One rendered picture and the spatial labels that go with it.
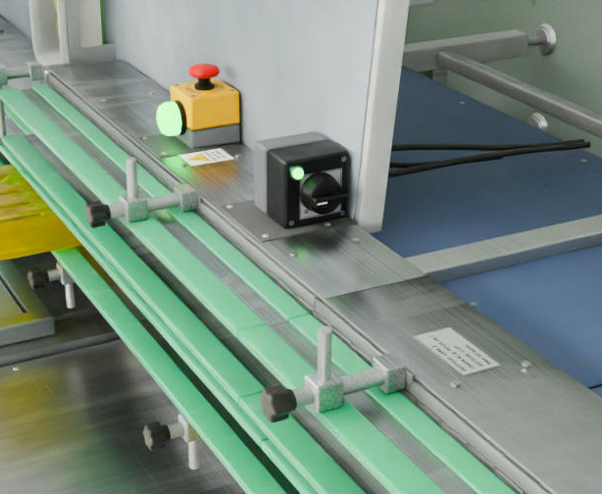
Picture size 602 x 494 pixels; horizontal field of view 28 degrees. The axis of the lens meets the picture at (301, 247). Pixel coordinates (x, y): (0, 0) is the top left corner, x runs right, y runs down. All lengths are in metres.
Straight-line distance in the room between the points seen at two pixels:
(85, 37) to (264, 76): 0.56
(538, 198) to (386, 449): 0.59
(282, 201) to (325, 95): 0.14
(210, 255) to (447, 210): 0.30
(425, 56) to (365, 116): 0.79
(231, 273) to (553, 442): 0.44
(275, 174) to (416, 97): 0.58
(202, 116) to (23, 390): 0.44
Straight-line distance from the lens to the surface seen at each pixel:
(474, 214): 1.46
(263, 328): 1.18
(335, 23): 1.36
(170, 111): 1.59
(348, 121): 1.36
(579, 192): 1.55
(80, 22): 2.03
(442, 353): 1.11
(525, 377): 1.08
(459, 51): 2.14
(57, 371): 1.73
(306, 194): 1.33
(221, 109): 1.59
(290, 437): 1.15
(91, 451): 1.56
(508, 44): 2.20
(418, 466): 0.99
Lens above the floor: 1.39
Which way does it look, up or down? 25 degrees down
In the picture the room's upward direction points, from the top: 102 degrees counter-clockwise
